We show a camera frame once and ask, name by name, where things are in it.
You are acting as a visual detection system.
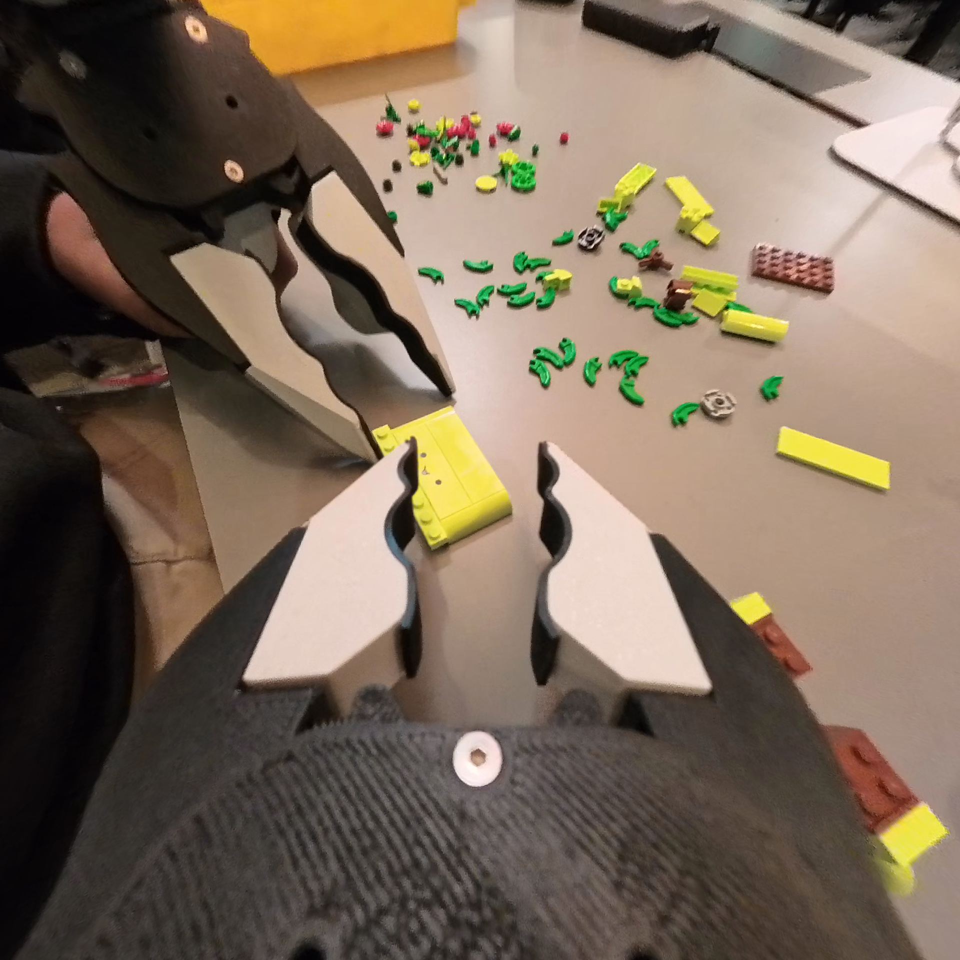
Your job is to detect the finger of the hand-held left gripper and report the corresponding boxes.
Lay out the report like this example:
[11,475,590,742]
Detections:
[291,176,457,399]
[169,204,378,464]

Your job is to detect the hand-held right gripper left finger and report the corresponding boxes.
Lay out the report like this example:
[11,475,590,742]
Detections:
[240,438,423,721]

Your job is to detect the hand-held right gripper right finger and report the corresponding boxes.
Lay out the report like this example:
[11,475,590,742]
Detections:
[531,441,714,721]

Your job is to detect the lime brick panel with face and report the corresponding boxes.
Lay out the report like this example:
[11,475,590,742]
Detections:
[371,405,514,552]

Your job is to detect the pile of small flower pieces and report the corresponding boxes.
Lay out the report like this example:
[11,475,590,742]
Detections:
[375,93,526,170]

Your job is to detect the person's left forearm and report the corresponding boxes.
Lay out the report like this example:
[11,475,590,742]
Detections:
[0,150,181,391]

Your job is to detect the person's left hand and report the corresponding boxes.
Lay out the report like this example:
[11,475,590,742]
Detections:
[46,193,190,340]

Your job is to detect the clear plastic bag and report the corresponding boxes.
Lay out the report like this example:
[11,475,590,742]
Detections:
[22,336,171,399]

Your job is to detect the yellow plastic bin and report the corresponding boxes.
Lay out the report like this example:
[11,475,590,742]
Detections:
[201,0,478,76]

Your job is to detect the scatter of green leaf pieces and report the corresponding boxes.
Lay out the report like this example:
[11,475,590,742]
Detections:
[416,206,786,429]

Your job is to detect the long lime flat tile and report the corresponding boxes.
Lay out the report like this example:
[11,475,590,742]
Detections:
[776,426,891,492]

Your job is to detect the person's black jacket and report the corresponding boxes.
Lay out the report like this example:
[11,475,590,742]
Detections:
[0,390,136,954]

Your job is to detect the brown and lime brick assembly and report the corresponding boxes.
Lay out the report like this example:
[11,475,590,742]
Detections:
[731,592,950,897]

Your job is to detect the wide lime flat tile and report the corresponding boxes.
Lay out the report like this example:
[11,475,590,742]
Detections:
[664,175,715,219]

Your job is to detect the lime curved brick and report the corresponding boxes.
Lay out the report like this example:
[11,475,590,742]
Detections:
[720,307,790,345]

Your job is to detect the black box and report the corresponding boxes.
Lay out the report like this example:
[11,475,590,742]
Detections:
[582,0,722,60]

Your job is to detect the brown studded plate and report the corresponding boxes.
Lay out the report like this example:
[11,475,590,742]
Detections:
[751,242,836,294]

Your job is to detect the dark flat device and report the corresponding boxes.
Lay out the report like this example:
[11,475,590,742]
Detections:
[708,22,873,100]

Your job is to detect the white monitor stand base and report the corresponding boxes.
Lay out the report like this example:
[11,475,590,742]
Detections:
[831,97,960,226]

